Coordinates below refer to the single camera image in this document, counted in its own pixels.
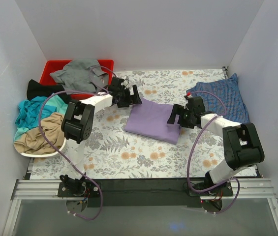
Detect purple t shirt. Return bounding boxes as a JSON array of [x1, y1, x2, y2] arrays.
[[124, 98, 180, 145]]

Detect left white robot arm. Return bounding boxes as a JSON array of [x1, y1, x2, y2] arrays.
[[60, 77, 142, 197]]

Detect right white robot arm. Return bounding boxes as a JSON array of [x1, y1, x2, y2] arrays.
[[167, 96, 265, 196]]

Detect grey collared shirt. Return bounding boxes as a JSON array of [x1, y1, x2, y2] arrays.
[[50, 59, 109, 93]]

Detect blue checkered folded shirt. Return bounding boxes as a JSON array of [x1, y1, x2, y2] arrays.
[[186, 73, 249, 123]]

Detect floral table mat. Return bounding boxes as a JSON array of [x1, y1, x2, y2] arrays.
[[30, 68, 256, 180]]

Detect red plastic bin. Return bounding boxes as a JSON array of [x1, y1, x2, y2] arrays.
[[40, 59, 114, 100]]

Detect black shirt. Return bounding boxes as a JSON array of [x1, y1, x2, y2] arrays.
[[27, 80, 64, 100]]

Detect teal shirt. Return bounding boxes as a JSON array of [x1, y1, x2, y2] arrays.
[[13, 95, 68, 141]]

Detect beige shirt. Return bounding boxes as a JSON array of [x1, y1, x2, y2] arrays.
[[13, 113, 64, 155]]

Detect white oval basket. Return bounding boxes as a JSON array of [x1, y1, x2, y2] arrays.
[[20, 125, 65, 158]]

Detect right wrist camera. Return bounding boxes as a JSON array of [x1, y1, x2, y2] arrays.
[[184, 93, 194, 110]]

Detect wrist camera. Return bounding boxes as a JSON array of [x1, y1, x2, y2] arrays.
[[184, 93, 194, 110], [122, 76, 129, 89]]

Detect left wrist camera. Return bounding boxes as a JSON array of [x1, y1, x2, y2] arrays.
[[122, 76, 129, 89]]

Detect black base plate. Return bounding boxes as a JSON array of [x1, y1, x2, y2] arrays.
[[58, 177, 234, 207]]

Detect aluminium frame rail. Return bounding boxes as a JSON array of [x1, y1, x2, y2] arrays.
[[3, 178, 278, 236]]

